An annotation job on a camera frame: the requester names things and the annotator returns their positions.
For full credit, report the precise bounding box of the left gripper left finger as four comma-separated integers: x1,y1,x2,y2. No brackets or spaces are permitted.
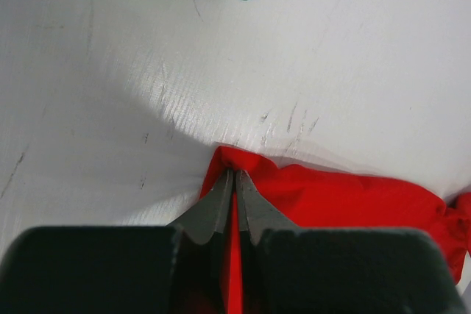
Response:
169,169,234,313

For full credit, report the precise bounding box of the red t shirt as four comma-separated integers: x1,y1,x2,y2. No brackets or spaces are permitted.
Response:
198,145,471,314

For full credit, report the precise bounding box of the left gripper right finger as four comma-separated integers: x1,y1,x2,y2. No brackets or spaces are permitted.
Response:
235,170,294,313

